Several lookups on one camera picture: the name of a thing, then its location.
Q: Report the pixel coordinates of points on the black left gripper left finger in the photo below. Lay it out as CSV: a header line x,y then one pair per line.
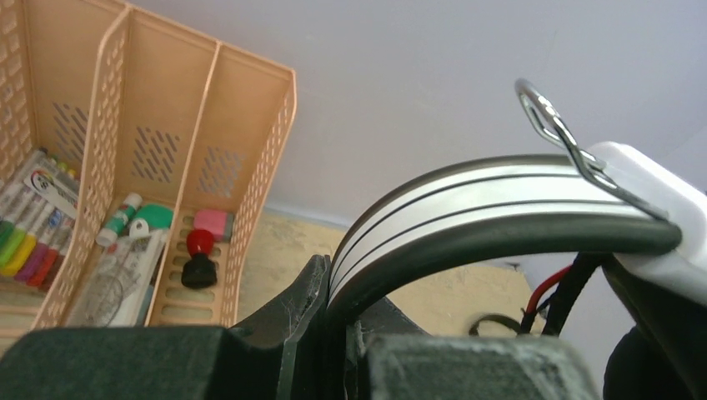
x,y
272,354

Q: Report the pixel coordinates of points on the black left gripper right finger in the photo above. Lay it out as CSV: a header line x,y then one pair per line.
x,y
388,356

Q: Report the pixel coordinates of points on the white and black headphones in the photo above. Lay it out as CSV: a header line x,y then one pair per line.
x,y
610,203

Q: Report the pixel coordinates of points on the black cap right slot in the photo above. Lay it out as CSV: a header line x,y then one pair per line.
x,y
199,272

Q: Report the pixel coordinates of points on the red cap right slot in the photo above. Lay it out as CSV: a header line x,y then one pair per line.
x,y
200,242

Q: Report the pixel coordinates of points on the pink item right slot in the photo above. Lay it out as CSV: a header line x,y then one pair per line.
x,y
218,222

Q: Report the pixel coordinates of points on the clear plastic packaged item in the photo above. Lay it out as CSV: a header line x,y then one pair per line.
x,y
119,290

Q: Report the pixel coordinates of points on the peach plastic file organizer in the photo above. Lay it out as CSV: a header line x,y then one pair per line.
x,y
135,103

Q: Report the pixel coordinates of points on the coloured marker set pack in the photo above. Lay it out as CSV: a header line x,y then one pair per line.
x,y
38,210

